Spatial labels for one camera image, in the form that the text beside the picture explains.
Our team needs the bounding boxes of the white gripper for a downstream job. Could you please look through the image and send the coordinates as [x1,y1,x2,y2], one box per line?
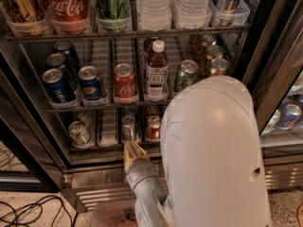
[123,141,165,203]

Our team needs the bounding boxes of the silver redbull can front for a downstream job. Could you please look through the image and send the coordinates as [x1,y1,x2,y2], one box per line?
[122,116,136,141]

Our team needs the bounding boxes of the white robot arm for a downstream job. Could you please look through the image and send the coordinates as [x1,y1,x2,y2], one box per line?
[124,76,272,227]

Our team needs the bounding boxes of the red coke can bottom shelf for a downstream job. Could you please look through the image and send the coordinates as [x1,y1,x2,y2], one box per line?
[146,115,161,140]

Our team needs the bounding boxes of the red coke can shelf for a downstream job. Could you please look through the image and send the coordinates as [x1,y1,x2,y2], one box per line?
[114,63,137,98]
[146,115,161,140]

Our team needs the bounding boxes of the redbull can behind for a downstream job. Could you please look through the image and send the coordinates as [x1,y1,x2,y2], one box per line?
[123,106,138,117]

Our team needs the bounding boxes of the red coke can behind bottom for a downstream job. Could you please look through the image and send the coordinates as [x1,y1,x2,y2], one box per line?
[145,105,161,117]

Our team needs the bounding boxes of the silver can bottom left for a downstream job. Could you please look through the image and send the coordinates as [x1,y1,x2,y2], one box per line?
[68,121,91,146]

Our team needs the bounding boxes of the red coke can middle shelf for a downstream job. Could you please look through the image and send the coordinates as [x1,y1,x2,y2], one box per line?
[114,63,137,98]

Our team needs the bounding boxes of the pepsi can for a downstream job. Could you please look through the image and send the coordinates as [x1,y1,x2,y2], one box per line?
[79,66,106,100]
[42,68,76,104]

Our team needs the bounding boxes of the tea bottle middle shelf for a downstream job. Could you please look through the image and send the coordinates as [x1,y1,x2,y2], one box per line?
[145,40,169,101]

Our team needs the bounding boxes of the green can middle shelf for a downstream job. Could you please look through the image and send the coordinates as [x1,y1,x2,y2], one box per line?
[173,60,199,93]

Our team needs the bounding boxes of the green can shelf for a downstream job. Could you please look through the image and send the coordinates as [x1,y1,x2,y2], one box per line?
[97,0,131,32]
[173,60,199,93]

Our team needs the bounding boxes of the front left pepsi can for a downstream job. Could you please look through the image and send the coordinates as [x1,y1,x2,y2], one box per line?
[42,68,76,104]

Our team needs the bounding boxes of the rear left dark can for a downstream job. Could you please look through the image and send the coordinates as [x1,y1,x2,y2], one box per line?
[53,41,80,71]

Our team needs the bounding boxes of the dark can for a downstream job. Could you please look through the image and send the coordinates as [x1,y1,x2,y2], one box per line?
[53,41,80,71]
[45,52,78,90]

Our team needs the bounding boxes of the middle left dark can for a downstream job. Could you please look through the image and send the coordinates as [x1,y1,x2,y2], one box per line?
[45,52,78,90]

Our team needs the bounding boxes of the front gold can middle shelf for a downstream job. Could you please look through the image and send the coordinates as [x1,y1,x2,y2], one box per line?
[208,59,229,76]

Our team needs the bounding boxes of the gold can shelf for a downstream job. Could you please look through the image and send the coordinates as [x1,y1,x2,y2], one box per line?
[1,0,47,36]
[208,59,229,76]

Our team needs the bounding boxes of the middle gold can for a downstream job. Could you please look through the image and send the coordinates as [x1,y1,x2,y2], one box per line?
[198,44,223,78]

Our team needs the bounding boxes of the rear gold can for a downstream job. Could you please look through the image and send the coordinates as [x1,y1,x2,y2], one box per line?
[188,34,217,63]

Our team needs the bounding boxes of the green can top shelf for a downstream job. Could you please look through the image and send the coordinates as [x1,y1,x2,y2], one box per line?
[97,0,131,32]

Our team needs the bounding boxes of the can behind glass door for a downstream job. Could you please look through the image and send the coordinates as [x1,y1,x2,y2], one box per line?
[276,103,302,130]

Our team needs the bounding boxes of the large coca-cola can top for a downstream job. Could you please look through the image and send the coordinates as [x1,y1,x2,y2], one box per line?
[50,0,90,34]

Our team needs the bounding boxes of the fridge glass door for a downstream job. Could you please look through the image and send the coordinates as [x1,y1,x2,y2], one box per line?
[252,0,303,158]

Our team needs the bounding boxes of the gold can top shelf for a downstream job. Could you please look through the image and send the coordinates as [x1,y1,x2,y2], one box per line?
[1,0,47,36]

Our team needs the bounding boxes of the redbull can top shelf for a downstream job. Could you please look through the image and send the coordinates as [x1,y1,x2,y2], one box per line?
[216,0,240,26]

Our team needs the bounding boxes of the clear plastic bin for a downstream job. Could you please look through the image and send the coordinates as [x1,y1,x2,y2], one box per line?
[91,202,138,227]

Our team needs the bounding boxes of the left water bottle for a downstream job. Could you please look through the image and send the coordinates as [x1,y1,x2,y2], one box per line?
[136,0,171,31]

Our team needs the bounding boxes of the water bottle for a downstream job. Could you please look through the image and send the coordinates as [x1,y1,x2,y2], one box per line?
[136,0,171,31]
[171,0,210,29]

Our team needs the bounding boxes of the right water bottle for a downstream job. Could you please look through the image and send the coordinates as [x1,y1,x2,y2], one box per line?
[171,0,210,29]

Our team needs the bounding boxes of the black cable on floor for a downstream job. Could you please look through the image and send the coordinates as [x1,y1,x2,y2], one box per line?
[0,194,79,227]

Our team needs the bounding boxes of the orange cable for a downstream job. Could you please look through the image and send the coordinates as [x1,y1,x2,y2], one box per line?
[296,202,303,227]

